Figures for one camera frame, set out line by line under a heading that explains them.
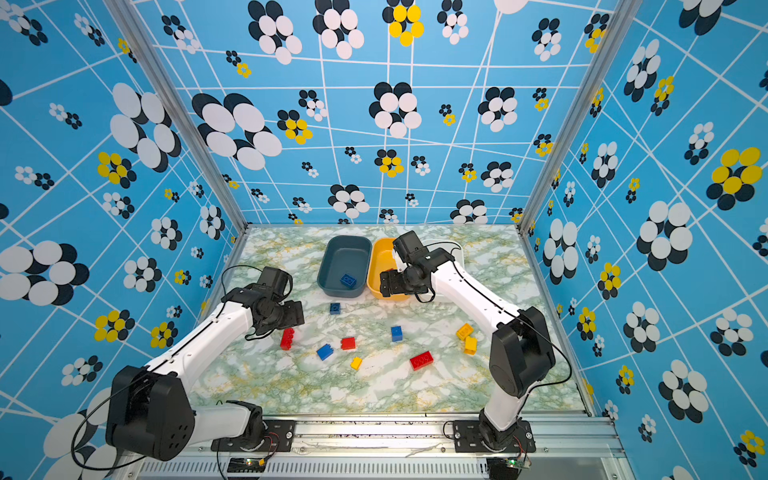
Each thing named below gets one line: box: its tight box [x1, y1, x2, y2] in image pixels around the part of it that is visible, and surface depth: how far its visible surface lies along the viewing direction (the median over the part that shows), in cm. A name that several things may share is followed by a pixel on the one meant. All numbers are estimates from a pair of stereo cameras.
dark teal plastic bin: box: [317, 235, 372, 298], surface depth 104 cm
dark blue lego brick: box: [340, 274, 357, 288], surface depth 104 cm
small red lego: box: [341, 337, 355, 350], surface depth 91 cm
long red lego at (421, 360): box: [410, 350, 434, 371], surface depth 86 cm
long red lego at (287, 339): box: [280, 328, 295, 351], surface depth 91 cm
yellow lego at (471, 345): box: [464, 336, 478, 355], surface depth 88 cm
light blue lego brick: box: [316, 343, 334, 361], surface depth 90 cm
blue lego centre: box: [391, 326, 403, 342], surface depth 91 cm
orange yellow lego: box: [456, 323, 474, 341], surface depth 93 cm
